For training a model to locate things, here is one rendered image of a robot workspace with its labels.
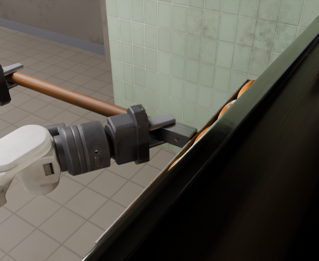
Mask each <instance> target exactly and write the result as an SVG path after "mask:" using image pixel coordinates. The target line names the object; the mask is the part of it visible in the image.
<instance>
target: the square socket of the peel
mask: <svg viewBox="0 0 319 261"><path fill-rule="evenodd" d="M196 133H197V128H194V127H191V126H188V125H185V124H182V123H179V122H175V123H173V124H170V125H167V126H164V127H161V128H158V129H155V130H151V131H149V136H150V137H153V138H156V139H158V140H161V141H164V142H167V143H169V144H172V145H174V146H178V147H180V148H183V147H184V146H185V145H186V144H187V143H188V142H189V141H190V140H191V139H192V137H193V136H194V135H195V134H196Z"/></svg>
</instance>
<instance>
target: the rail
mask: <svg viewBox="0 0 319 261"><path fill-rule="evenodd" d="M318 40H319V15H318V16H317V17H316V18H315V19H314V20H313V21H312V22H311V23H310V24H309V25H308V26H307V27H306V28H305V29H304V30H303V31H302V32H301V33H300V35H299V36H298V37H297V38H296V39H295V40H294V41H293V42H292V43H291V44H290V45H289V46H288V47H287V48H286V49H285V50H284V51H283V52H282V53H281V54H280V55H279V56H278V57H277V58H276V59H275V60H274V61H273V62H272V63H271V64H270V65H269V67H268V68H267V69H266V70H265V71H264V72H263V73H262V74H261V75H260V76H259V77H258V78H257V79H256V80H255V81H254V82H253V83H252V84H251V85H250V86H249V87H248V88H247V89H246V90H245V91H244V92H243V93H242V94H241V95H240V96H239V98H238V99H237V100H236V101H235V102H234V103H233V104H232V105H231V106H230V107H229V108H228V109H227V110H226V111H225V112H224V113H223V114H222V115H221V116H220V117H219V118H218V119H217V120H216V121H215V122H214V123H213V124H212V125H211V126H210V127H209V129H208V130H207V131H206V132H205V133H204V134H203V135H202V136H201V137H200V138H199V139H198V140H197V141H196V142H195V143H194V144H193V145H192V146H191V147H190V148H189V149H188V150H187V151H186V152H185V153H184V154H183V155H182V156H181V157H180V158H179V159H178V161H177V162H176V163H175V164H174V165H173V166H172V167H171V168H170V169H169V170H168V171H167V172H166V173H165V174H164V175H163V176H162V177H161V178H160V179H159V180H158V181H157V182H156V183H155V184H154V185H153V186H152V187H151V188H150V189H149V190H148V192H147V193H146V194H145V195H144V196H143V197H142V198H141V199H140V200H139V201H138V202H137V203H136V204H135V205H134V206H133V207H132V208H131V209H130V210H129V211H128V212H127V213H126V214H125V215H124V216H123V217H122V218H121V219H120V220H119V221H118V222H117V224H116V225H115V226H114V227H113V228H112V229H111V230H110V231H109V232H108V233H107V234H106V235H105V236H104V237H103V238H102V240H101V241H100V242H99V243H98V244H97V245H96V246H95V247H93V248H92V249H91V250H90V251H89V252H88V254H87V255H86V256H85V257H84V258H83V259H82V260H81V261H141V260H142V259H143V258H144V257H145V255H146V254H147V253H148V252H149V250H150V249H151V248H152V247H153V246H154V244H155V243H156V241H157V240H158V239H159V238H160V236H161V235H162V234H163V233H164V231H165V230H166V229H167V228H168V227H169V225H170V224H171V223H172V222H173V220H174V219H175V218H176V217H177V215H178V214H179V213H180V212H181V210H182V209H183V208H184V207H185V205H186V204H187V203H188V202H189V201H190V199H191V198H192V197H193V196H194V194H195V193H196V192H197V191H198V189H199V188H200V187H201V186H202V184H203V183H204V182H205V181H206V180H207V178H208V177H209V176H210V175H211V173H212V172H213V171H214V170H215V168H216V167H217V166H218V164H219V163H220V162H221V161H222V159H223V158H224V157H225V156H226V154H227V153H228V152H229V151H230V150H231V148H232V147H233V146H234V145H235V143H236V142H237V141H238V140H239V138H240V137H241V136H242V135H243V133H244V132H245V131H246V130H247V129H248V127H249V126H250V125H251V124H252V122H253V121H254V120H255V119H256V117H257V116H258V115H259V114H260V112H261V111H262V110H263V109H264V107H265V106H266V105H267V104H268V103H269V101H270V100H271V99H272V98H273V96H274V95H275V93H276V92H277V91H278V90H279V89H280V87H281V86H282V85H283V84H284V82H285V81H286V80H287V79H288V77H289V76H290V75H291V74H292V72H293V71H294V70H295V69H296V67H297V66H298V65H299V64H300V63H301V61H302V60H303V59H304V58H305V56H306V55H307V54H308V53H309V51H310V50H311V49H312V48H313V46H314V45H315V44H316V43H317V42H318Z"/></svg>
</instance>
